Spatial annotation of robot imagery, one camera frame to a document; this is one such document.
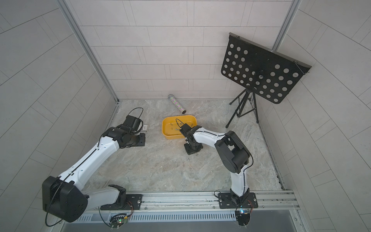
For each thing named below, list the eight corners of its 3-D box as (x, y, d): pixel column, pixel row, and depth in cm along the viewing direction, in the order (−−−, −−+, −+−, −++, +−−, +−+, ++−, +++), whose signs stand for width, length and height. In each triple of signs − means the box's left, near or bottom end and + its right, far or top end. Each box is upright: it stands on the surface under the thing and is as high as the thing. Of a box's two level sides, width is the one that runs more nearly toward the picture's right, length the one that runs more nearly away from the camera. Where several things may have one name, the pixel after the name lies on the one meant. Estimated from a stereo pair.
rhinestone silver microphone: (182, 114, 108) (182, 112, 106) (168, 97, 120) (167, 95, 118) (186, 112, 110) (186, 110, 108) (171, 95, 122) (171, 93, 119)
